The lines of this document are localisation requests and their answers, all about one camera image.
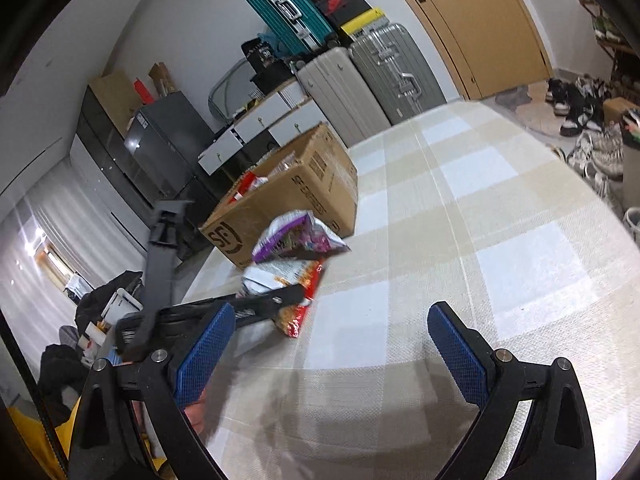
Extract checked beige tablecloth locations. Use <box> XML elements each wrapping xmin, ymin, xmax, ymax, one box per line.
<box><xmin>205</xmin><ymin>102</ymin><xmax>639</xmax><ymax>479</ymax></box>

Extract purple white snack bag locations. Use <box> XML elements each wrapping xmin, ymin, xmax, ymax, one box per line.
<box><xmin>252</xmin><ymin>210</ymin><xmax>350</xmax><ymax>263</ymax></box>

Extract stacked shoe boxes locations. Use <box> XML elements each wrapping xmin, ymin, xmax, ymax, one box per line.
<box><xmin>311</xmin><ymin>0</ymin><xmax>390</xmax><ymax>47</ymax></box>

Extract white red snack bag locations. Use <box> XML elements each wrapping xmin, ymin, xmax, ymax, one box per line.
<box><xmin>241</xmin><ymin>259</ymin><xmax>323</xmax><ymax>338</ymax></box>

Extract wooden door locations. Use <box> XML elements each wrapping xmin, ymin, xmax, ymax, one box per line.
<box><xmin>406</xmin><ymin>0</ymin><xmax>552</xmax><ymax>99</ymax></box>

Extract small cardboard box on floor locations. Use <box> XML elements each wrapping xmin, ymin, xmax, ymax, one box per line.
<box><xmin>603</xmin><ymin>96</ymin><xmax>638</xmax><ymax>126</ymax></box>

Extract silver aluminium suitcase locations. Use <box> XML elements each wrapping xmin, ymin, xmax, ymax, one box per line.
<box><xmin>348</xmin><ymin>23</ymin><xmax>446</xmax><ymax>125</ymax></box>

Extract white bin with sticks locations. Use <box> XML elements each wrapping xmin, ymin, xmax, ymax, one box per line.
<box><xmin>619</xmin><ymin>109</ymin><xmax>640</xmax><ymax>212</ymax></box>

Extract beige hard suitcase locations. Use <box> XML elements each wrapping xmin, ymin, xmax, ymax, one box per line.
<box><xmin>297</xmin><ymin>47</ymin><xmax>390</xmax><ymax>148</ymax></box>

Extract black backpack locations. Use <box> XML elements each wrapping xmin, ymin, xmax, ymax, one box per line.
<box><xmin>241</xmin><ymin>32</ymin><xmax>294</xmax><ymax>94</ymax></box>

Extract person's left hand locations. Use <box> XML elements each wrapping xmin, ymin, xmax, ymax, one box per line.
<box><xmin>131</xmin><ymin>391</ymin><xmax>208</xmax><ymax>436</ymax></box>

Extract teal hard suitcase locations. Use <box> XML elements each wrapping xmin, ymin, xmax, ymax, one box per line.
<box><xmin>245</xmin><ymin>0</ymin><xmax>334</xmax><ymax>55</ymax></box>

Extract dark grey refrigerator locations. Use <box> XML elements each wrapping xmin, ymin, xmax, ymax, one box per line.
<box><xmin>125</xmin><ymin>91</ymin><xmax>217</xmax><ymax>202</ymax></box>

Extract brown cardboard SF box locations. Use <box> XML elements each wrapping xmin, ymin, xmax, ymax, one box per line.
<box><xmin>200</xmin><ymin>122</ymin><xmax>358</xmax><ymax>269</ymax></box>

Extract white noodle snack bag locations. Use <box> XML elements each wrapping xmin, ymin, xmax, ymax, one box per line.
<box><xmin>229</xmin><ymin>170</ymin><xmax>268</xmax><ymax>204</ymax></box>

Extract white drawer desk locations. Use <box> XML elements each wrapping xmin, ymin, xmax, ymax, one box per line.
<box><xmin>198</xmin><ymin>78</ymin><xmax>329</xmax><ymax>174</ymax></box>

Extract oval mirror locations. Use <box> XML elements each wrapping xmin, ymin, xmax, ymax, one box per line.
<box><xmin>208</xmin><ymin>58</ymin><xmax>259</xmax><ymax>122</ymax></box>

